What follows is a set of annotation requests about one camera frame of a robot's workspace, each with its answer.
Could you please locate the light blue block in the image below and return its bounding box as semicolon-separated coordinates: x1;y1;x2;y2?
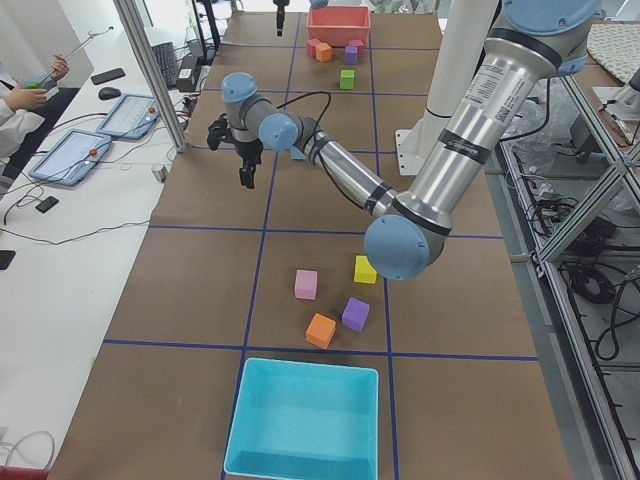
290;147;307;161

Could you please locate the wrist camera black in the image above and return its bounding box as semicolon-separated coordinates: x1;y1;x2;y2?
207;113;230;151

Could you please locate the teach pendant near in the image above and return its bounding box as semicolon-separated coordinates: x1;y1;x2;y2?
29;129;112;187

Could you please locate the black computer mouse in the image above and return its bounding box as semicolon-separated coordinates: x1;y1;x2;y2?
98;86;122;101

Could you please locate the black smartphone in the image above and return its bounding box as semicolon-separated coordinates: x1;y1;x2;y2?
35;196;59;213

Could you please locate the purple block right side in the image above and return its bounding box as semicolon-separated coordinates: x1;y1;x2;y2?
343;45;359;65

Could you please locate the yellow foam block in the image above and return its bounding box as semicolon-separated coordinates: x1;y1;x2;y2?
353;255;378;285

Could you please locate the orange block right side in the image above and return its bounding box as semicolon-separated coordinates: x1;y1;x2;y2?
315;42;333;63

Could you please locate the teach pendant far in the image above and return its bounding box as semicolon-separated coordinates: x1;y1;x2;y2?
96;94;159;140

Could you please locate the orange block left side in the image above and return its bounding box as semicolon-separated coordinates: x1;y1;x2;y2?
305;313;336;349

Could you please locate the black keyboard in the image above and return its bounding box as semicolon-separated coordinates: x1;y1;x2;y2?
151;42;178;89

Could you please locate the purple block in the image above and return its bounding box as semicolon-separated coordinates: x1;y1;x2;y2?
343;45;359;65
341;297;371;333

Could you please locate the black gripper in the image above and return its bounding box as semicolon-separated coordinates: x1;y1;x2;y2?
235;139;263;189
273;0;289;36

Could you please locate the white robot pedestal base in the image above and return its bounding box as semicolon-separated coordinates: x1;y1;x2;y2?
395;0;501;176

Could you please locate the purple block left side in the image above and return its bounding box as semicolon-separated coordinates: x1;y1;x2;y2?
341;297;371;333

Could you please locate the cyan plastic bin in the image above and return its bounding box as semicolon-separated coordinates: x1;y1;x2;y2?
223;358;379;479

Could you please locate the magenta block near orange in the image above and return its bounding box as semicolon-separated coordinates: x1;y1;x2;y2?
306;38;321;58

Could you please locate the pink plastic bin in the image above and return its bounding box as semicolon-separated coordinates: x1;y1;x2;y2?
306;6;371;47

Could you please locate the teach pendant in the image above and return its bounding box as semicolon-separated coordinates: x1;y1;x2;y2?
29;129;112;187
96;94;159;140

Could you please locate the green foam block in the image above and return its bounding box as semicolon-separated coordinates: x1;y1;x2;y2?
339;69;355;91

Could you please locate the aluminium frame post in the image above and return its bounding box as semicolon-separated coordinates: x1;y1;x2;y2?
113;0;187;153

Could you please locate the person in white coat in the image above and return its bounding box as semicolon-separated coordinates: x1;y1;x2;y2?
1;54;78;180

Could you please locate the light pink foam block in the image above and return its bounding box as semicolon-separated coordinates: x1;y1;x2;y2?
294;269;318;300

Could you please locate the small metal cylinder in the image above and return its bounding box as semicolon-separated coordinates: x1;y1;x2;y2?
151;165;168;183

